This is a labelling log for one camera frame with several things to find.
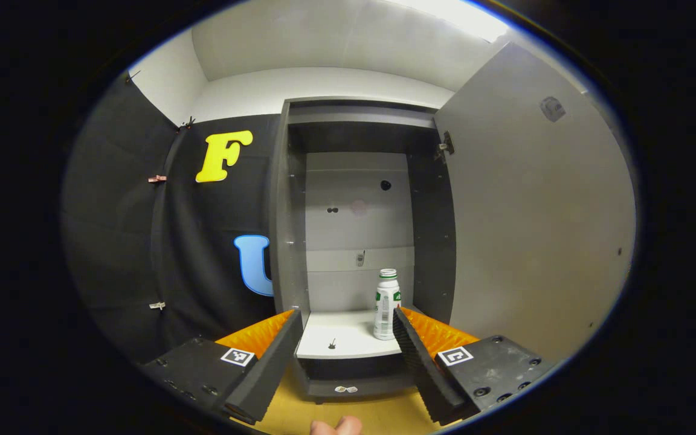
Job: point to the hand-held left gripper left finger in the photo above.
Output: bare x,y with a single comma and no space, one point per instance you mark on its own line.
269,374

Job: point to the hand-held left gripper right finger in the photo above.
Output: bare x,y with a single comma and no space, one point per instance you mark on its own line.
423,374

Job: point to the white bottle green label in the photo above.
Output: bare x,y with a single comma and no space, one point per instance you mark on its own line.
386,308

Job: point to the beige cabinet door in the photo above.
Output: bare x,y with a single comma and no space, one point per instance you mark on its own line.
535,229

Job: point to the white cabinet shelf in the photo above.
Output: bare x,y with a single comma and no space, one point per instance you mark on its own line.
354,335

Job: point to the dark grey cabinet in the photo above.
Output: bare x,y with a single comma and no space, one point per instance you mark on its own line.
290,241

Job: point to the metal cabinet hinge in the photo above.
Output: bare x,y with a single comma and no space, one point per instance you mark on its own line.
446,145

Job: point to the white clip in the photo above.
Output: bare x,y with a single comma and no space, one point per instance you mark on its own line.
156,306

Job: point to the black backdrop cloth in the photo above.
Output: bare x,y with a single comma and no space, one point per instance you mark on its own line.
142,241

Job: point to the black clip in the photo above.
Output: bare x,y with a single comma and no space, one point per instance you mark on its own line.
187,124
133,76

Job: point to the long ceiling light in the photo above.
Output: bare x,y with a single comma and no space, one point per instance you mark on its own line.
457,17

